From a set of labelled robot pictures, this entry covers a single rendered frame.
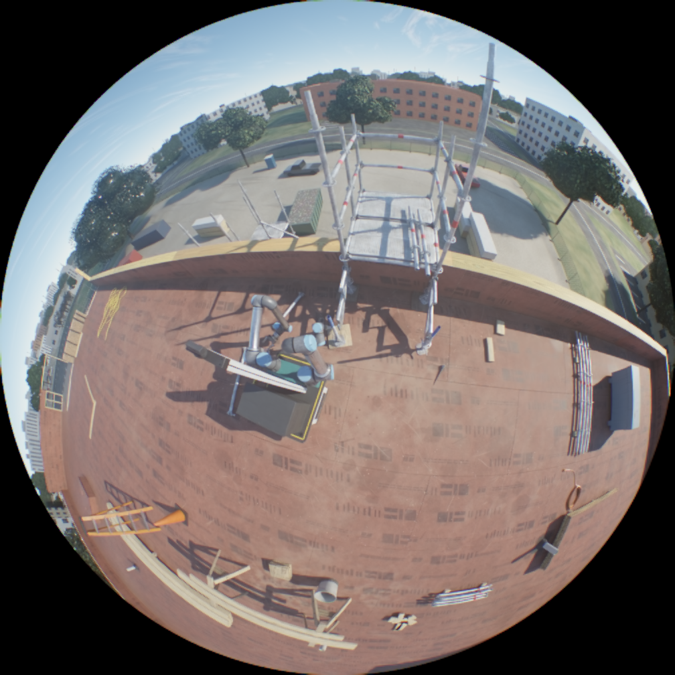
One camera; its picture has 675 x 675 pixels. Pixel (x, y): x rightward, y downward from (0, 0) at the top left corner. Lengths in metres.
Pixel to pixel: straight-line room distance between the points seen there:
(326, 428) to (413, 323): 1.78
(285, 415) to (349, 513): 1.67
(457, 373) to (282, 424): 2.18
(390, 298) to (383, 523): 3.08
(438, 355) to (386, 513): 2.17
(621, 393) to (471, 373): 4.08
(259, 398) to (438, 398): 2.07
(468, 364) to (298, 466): 2.57
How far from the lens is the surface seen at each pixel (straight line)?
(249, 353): 2.26
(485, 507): 3.50
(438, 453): 2.83
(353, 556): 3.45
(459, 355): 2.95
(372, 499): 2.89
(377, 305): 2.96
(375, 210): 3.11
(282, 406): 1.94
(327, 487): 2.88
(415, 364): 2.73
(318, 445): 2.74
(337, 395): 2.65
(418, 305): 3.01
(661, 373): 10.99
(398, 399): 2.64
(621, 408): 5.80
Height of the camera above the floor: 2.62
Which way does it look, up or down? 69 degrees down
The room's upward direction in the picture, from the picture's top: 25 degrees counter-clockwise
